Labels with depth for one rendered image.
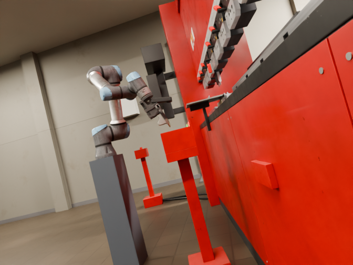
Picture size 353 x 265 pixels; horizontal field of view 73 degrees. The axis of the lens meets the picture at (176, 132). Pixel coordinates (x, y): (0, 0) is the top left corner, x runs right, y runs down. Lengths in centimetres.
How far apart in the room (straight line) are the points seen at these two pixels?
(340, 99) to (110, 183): 151
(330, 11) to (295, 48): 10
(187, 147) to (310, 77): 83
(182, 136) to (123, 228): 84
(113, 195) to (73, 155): 394
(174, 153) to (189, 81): 162
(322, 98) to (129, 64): 492
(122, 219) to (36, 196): 463
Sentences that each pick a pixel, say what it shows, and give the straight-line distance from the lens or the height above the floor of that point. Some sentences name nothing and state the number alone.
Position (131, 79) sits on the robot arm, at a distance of 137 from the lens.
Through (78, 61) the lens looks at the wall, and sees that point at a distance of 576.
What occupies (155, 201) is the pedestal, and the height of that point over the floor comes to 6.
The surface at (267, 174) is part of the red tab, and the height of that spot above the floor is 59.
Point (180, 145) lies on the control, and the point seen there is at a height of 73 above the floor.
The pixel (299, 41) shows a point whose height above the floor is 85.
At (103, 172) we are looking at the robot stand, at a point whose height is 68.
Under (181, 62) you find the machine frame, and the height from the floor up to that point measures 161.
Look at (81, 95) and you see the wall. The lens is 557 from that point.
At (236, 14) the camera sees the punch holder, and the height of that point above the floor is 118.
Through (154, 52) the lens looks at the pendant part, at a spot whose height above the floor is 185.
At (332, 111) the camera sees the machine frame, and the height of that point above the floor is 73.
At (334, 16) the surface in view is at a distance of 40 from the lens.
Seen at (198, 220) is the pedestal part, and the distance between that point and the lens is 132.
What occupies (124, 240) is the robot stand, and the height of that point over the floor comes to 21.
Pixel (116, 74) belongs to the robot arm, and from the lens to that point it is 178.
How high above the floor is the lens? 74
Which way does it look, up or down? 3 degrees up
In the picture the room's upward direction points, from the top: 15 degrees counter-clockwise
